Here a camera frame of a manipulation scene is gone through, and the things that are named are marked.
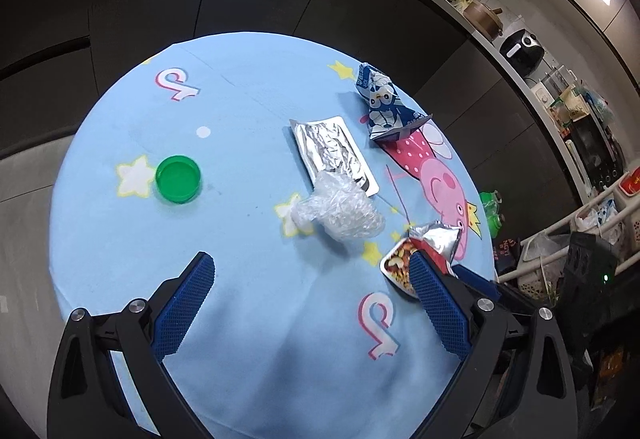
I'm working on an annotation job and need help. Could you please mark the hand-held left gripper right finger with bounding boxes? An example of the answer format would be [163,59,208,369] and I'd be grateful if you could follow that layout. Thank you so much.
[408,250,577,439]

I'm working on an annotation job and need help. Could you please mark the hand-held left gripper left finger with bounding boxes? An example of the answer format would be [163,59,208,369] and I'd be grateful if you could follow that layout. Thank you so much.
[46,250,217,439]

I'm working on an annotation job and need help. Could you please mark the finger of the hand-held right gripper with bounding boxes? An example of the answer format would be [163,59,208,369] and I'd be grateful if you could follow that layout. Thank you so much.
[450,264,540,320]

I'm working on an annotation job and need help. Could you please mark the red foil snack bag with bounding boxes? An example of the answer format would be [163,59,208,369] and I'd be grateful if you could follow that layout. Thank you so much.
[380,221,463,302]

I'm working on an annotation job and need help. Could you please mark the green plastic lid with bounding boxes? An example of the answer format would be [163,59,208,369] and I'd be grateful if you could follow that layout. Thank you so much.
[155,155,203,204]

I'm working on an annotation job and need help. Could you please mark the clear plastic wrap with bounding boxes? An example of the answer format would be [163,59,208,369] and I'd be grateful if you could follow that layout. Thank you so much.
[291,170,387,242]

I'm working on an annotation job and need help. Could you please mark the blue white cartoon wrapper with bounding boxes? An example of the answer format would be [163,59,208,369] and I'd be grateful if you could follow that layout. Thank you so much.
[355,62,433,142]

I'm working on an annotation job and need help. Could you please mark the silver foil wrapper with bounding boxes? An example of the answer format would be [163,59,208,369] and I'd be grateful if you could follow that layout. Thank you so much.
[289,116,380,197]

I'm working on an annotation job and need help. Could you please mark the dark blue printed bag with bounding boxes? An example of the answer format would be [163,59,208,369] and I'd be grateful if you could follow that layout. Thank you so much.
[492,234,524,277]

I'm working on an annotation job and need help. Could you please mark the white storage rack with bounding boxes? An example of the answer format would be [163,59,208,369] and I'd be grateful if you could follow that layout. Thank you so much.
[495,159,640,292]

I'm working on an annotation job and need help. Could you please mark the white plastic bag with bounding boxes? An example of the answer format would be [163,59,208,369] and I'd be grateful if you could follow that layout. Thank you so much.
[575,199,631,245]

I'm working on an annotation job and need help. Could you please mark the white woven basket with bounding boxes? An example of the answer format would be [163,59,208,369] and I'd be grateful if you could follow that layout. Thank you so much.
[517,259,552,296]

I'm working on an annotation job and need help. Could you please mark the blue cartoon tablecloth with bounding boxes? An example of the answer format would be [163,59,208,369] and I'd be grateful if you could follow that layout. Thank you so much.
[48,33,497,439]

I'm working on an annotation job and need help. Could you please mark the red box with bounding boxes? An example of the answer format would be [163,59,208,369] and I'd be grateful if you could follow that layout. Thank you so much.
[617,169,640,196]

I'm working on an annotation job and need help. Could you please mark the black microwave oven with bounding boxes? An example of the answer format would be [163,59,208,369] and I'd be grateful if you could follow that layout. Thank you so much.
[567,112,626,192]

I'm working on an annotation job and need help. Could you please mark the green beige snack bags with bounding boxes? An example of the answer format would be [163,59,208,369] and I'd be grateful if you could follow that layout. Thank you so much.
[547,86,613,135]

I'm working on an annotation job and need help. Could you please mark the black air fryer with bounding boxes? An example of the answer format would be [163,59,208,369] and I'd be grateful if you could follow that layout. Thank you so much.
[500,30,545,77]

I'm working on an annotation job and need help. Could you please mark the brown lidded pot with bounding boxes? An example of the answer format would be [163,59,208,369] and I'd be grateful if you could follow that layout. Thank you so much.
[462,0,503,37]

